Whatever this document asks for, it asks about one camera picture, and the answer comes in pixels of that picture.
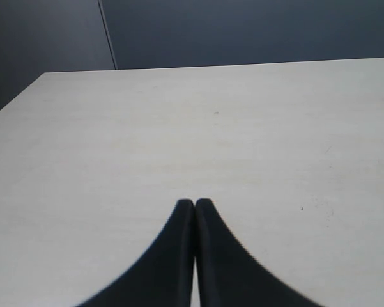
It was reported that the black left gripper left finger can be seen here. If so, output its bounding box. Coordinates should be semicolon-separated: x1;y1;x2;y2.
81;199;195;306

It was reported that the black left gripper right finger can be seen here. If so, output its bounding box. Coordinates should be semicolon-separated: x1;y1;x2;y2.
195;198;319;306

